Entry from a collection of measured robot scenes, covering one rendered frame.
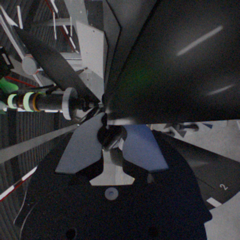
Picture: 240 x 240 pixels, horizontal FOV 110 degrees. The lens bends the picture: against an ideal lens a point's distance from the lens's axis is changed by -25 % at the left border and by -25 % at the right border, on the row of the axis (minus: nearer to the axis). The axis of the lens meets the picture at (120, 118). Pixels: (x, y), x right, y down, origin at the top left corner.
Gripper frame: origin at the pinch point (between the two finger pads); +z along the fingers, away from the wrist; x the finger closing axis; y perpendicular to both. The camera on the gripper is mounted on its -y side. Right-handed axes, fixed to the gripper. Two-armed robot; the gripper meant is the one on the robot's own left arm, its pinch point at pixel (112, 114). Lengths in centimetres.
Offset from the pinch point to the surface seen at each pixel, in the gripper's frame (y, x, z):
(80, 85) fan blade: 2.2, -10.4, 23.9
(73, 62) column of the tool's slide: -4, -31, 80
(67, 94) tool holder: 0.3, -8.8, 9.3
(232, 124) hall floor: 41, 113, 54
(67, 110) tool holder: 3.1, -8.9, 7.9
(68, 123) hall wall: 630, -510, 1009
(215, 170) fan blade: 11.7, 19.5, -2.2
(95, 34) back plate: -15.5, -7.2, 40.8
